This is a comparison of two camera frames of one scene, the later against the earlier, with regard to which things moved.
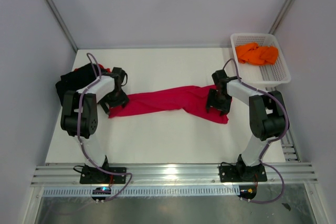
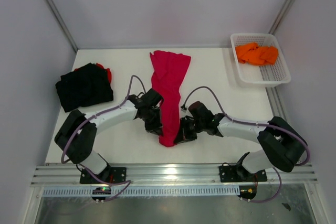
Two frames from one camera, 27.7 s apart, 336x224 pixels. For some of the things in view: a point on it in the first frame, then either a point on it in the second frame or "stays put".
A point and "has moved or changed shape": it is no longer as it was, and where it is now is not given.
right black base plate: [235, 173] stays put
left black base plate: [92, 175] stays put
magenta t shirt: [192, 99] has moved or changed shape
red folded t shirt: [106, 69] stays put
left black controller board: [101, 191] stays put
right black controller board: [247, 191] stays put
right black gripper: [211, 102] -> [184, 135]
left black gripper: [123, 99] -> [156, 128]
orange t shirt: [253, 53] stays put
